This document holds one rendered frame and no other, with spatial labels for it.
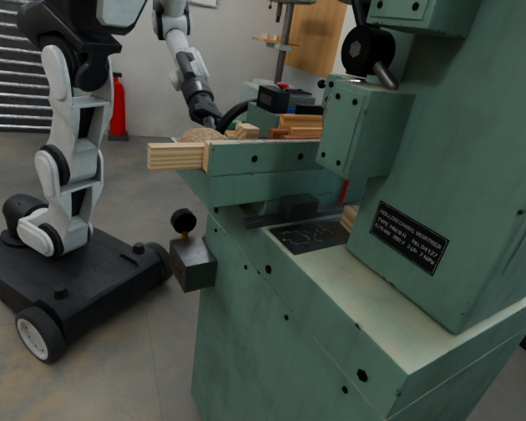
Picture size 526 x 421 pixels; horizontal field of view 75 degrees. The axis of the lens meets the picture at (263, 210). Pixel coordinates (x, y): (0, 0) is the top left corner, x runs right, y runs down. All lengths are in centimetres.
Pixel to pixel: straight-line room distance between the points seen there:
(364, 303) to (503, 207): 21
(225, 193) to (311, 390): 36
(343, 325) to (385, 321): 6
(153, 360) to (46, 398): 34
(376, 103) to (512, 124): 15
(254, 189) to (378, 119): 25
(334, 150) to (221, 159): 18
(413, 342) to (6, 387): 127
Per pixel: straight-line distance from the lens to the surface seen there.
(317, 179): 71
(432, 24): 45
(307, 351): 61
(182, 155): 58
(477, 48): 50
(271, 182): 64
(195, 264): 83
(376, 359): 50
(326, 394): 61
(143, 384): 138
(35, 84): 369
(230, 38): 380
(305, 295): 57
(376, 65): 53
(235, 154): 58
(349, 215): 70
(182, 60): 118
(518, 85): 47
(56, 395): 141
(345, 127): 48
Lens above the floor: 112
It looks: 27 degrees down
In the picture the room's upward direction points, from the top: 10 degrees clockwise
